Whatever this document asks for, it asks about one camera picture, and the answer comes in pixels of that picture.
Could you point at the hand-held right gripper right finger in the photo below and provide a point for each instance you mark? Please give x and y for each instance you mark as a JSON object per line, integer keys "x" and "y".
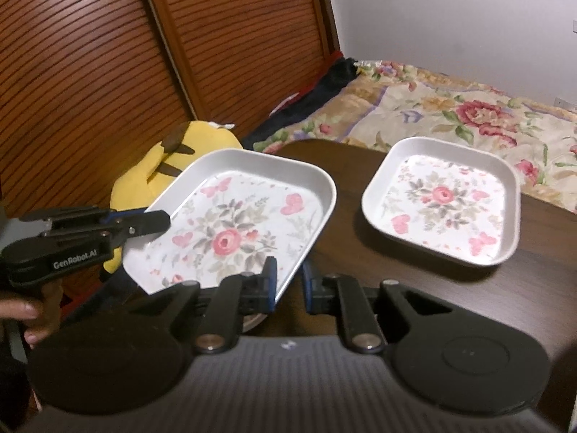
{"x": 308, "y": 289}

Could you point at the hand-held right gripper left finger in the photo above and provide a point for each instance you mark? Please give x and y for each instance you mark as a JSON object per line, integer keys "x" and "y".
{"x": 271, "y": 282}

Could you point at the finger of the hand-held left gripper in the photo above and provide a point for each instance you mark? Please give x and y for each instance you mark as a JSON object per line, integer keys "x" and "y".
{"x": 148, "y": 223}
{"x": 67, "y": 216}

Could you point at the stainless steel bowl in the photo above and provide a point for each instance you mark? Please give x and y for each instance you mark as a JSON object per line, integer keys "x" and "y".
{"x": 254, "y": 322}

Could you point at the large floral square plate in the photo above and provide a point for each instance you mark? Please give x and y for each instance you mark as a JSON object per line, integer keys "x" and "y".
{"x": 225, "y": 234}

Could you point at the small floral square plate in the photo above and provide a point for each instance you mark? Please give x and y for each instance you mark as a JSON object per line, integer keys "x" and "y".
{"x": 441, "y": 198}

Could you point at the person's left hand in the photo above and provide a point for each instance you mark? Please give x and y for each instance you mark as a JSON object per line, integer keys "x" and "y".
{"x": 47, "y": 320}

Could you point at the yellow plush toy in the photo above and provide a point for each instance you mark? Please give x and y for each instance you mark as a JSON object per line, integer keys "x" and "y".
{"x": 144, "y": 176}

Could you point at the wooden louvered wardrobe door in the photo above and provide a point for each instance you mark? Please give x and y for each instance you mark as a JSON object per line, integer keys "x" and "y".
{"x": 76, "y": 76}
{"x": 243, "y": 31}

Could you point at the dark clothing pile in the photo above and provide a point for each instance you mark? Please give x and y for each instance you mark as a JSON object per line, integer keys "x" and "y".
{"x": 311, "y": 94}

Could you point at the floral bed blanket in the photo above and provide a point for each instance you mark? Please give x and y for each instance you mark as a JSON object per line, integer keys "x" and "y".
{"x": 450, "y": 99}

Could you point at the white wall socket strip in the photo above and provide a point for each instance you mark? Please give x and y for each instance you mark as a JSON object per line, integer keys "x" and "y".
{"x": 565, "y": 102}

